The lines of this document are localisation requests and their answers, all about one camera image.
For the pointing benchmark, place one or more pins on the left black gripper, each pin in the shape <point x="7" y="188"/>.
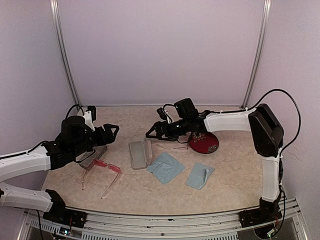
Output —
<point x="109" y="138"/>

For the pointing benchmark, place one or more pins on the large blue cleaning cloth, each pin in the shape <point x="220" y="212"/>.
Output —
<point x="165" y="168"/>

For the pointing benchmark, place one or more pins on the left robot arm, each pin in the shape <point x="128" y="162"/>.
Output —
<point x="78" y="135"/>

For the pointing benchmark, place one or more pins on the red lens sunglasses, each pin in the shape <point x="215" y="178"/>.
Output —
<point x="110" y="169"/>

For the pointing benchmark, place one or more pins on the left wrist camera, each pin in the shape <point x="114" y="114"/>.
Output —
<point x="90" y="115"/>

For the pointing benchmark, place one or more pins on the aluminium frame post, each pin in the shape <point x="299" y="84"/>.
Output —
<point x="258" y="52"/>
<point x="54" y="6"/>

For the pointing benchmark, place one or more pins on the grey glasses case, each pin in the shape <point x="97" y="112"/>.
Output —
<point x="92" y="157"/>

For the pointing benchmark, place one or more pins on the front aluminium rail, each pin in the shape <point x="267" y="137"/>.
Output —
<point x="98" y="225"/>

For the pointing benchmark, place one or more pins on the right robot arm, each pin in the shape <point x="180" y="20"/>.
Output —
<point x="267" y="134"/>

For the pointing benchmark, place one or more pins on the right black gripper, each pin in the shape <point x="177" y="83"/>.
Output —
<point x="159" y="125"/>

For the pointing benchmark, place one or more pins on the pink glasses case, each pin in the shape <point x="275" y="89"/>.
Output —
<point x="141" y="154"/>

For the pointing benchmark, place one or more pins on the right aluminium frame post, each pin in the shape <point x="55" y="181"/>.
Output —
<point x="258" y="52"/>

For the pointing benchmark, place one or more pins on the left aluminium frame post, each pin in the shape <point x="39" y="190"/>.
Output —
<point x="54" y="6"/>

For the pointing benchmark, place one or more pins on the clear pink glasses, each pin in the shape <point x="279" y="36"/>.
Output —
<point x="181" y="144"/>

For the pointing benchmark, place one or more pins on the red floral plate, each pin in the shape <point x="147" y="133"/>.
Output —
<point x="203" y="143"/>

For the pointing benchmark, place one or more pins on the small blue cleaning cloth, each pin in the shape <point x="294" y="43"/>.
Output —
<point x="199" y="175"/>

